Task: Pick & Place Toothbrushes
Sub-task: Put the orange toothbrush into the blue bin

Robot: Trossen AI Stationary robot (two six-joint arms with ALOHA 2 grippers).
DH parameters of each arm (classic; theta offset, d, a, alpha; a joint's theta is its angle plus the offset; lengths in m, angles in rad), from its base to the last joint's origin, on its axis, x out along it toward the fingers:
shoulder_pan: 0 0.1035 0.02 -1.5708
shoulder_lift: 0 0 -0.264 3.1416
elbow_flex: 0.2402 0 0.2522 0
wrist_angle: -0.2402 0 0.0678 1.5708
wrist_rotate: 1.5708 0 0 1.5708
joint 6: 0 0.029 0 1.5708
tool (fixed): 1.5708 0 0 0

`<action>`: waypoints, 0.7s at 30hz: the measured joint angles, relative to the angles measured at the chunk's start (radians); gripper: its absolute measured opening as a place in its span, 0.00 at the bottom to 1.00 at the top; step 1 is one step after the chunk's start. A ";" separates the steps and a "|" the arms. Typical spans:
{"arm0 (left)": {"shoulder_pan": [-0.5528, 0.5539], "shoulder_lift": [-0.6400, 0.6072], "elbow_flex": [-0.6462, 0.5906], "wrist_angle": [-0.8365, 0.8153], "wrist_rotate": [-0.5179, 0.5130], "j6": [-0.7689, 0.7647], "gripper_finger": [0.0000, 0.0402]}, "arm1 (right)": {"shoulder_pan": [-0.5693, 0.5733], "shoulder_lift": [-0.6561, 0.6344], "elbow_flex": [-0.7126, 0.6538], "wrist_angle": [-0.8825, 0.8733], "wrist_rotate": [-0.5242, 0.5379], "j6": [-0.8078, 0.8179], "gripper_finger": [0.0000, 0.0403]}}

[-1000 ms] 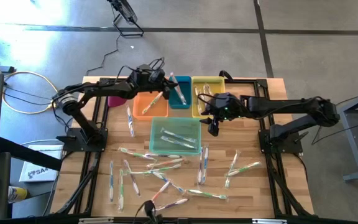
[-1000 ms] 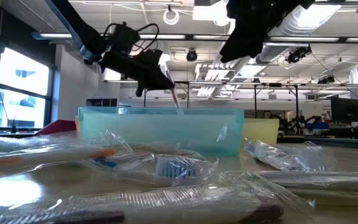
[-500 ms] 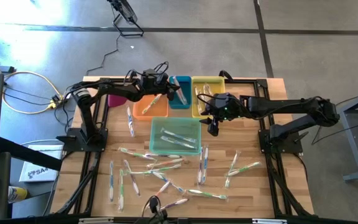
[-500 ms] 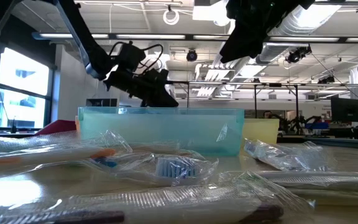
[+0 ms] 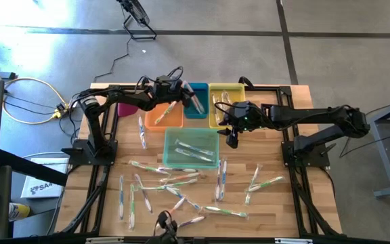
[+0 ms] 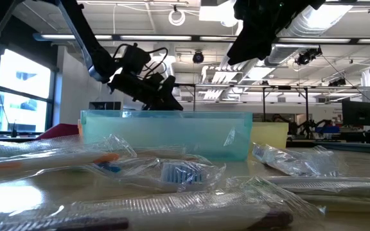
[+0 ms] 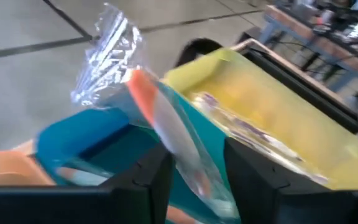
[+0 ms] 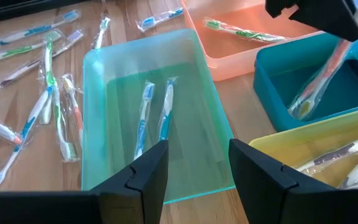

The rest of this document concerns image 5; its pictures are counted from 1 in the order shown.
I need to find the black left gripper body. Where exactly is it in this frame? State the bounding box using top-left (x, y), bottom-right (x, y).
top-left (149, 75), bottom-right (182, 104)

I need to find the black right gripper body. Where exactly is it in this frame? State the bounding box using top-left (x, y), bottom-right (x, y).
top-left (222, 100), bottom-right (262, 133)

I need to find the teal plastic bin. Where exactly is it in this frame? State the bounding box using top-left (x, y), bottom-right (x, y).
top-left (183, 82), bottom-right (210, 120)

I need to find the orange plastic bin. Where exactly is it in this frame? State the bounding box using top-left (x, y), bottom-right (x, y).
top-left (144, 100), bottom-right (185, 133)

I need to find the yellow plastic bin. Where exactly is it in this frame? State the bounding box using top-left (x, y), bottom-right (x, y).
top-left (208, 82), bottom-right (246, 129)

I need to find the green translucent plastic bin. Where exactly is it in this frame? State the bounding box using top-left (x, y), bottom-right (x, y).
top-left (162, 127), bottom-right (221, 170)

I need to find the magenta plastic bin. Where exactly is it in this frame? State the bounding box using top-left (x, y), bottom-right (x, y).
top-left (116, 102), bottom-right (140, 118)

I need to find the black floor fan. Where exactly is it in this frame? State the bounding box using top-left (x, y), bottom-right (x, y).
top-left (116, 0), bottom-right (158, 41)

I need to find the power strip with plugs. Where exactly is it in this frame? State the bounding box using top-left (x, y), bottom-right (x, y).
top-left (51, 98), bottom-right (80, 120)

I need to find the white printed box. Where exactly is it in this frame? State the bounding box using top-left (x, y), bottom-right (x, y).
top-left (20, 157), bottom-right (70, 199)

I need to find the yellow can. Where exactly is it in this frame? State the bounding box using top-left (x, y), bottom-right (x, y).
top-left (8, 202), bottom-right (31, 223)

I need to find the black floor cable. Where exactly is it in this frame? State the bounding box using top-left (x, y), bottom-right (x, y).
top-left (69, 35), bottom-right (131, 102)

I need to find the black cabled device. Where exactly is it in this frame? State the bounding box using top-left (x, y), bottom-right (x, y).
top-left (152, 209), bottom-right (184, 244)

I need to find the silver edge bracket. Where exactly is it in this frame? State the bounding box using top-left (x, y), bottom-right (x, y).
top-left (274, 238), bottom-right (313, 244)
top-left (85, 237), bottom-right (125, 244)

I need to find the yellow power cable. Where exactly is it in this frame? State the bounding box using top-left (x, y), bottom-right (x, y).
top-left (0, 56), bottom-right (72, 125)

